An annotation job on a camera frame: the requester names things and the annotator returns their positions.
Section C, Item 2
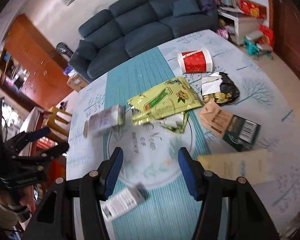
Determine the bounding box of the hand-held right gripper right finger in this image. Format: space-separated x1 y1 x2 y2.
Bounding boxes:
177 147 280 240

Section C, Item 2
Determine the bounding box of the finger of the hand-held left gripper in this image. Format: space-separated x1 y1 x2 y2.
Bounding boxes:
5 127 52 153
12 142 70 164

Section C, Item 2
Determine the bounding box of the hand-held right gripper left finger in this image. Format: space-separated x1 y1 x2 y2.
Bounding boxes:
22 147 124 240

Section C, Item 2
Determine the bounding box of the brown and green coffee bag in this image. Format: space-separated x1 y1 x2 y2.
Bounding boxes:
198 100 261 152

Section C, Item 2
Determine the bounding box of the red and white paper cup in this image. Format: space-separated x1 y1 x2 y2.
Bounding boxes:
177 49 214 74

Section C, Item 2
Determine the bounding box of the person's left hand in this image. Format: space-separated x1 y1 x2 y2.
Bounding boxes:
5 184 39 222

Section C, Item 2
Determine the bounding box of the yellow plastic stool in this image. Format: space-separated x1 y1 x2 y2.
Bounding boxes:
42 106 73 143

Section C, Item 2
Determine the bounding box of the white carton with barcode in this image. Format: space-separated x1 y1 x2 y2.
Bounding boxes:
100 185 147 222

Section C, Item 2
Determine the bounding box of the leaf print tablecloth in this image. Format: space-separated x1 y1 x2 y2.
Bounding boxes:
65 29 300 240

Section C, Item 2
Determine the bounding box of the silver grey box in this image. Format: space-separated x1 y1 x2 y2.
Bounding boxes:
83 105 125 138

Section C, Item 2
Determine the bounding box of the white green foil bag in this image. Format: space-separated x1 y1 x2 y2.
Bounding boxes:
160 111 189 133

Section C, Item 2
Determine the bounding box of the yellow carton box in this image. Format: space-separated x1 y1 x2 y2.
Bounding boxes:
197 150 274 187

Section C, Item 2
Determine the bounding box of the cardboard box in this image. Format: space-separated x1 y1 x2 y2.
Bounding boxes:
67 72 89 92

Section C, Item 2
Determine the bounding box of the wooden cabinet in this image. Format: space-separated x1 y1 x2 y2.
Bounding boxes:
0 14 74 110

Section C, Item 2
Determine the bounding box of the yellow green foil bag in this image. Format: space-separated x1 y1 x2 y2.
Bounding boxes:
127 76 204 125

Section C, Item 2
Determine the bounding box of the white folded paper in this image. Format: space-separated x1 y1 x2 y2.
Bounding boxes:
201 72 224 95

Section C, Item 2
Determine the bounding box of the black floral bag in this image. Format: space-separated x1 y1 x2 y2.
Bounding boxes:
202 72 240 105

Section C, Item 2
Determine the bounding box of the dark blue cushion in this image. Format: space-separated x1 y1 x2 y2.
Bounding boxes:
76 39 98 60

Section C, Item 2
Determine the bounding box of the teal ride-on toy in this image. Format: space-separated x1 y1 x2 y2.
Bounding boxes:
244 31 274 60

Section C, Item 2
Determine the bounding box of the dark blue sofa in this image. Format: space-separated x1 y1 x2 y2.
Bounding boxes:
69 0 219 79

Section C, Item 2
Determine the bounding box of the red gift bag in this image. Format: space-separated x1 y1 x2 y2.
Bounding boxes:
257 24 275 47

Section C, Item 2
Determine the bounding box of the white low cabinet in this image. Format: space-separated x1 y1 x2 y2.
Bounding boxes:
217 9 263 46

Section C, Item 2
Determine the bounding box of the purple bag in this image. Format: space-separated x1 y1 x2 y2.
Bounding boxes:
185 0 218 13

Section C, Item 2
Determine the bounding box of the red gift box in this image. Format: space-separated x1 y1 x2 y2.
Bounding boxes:
240 0 268 19

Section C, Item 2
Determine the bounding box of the wooden door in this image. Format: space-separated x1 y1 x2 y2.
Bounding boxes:
265 0 300 85

